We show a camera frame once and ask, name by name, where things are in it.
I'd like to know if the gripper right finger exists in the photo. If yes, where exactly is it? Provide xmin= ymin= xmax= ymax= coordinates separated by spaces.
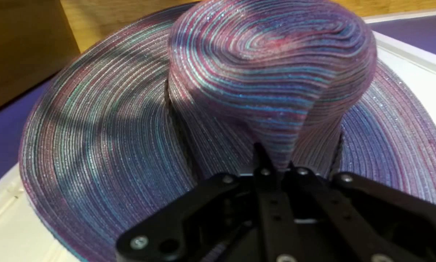
xmin=286 ymin=165 xmax=436 ymax=262

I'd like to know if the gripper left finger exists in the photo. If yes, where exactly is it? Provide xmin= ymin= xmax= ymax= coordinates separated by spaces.
xmin=115 ymin=143 xmax=306 ymax=262

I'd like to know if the purple striped woven sun hat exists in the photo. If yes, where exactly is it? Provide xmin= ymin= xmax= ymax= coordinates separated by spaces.
xmin=19 ymin=0 xmax=436 ymax=262

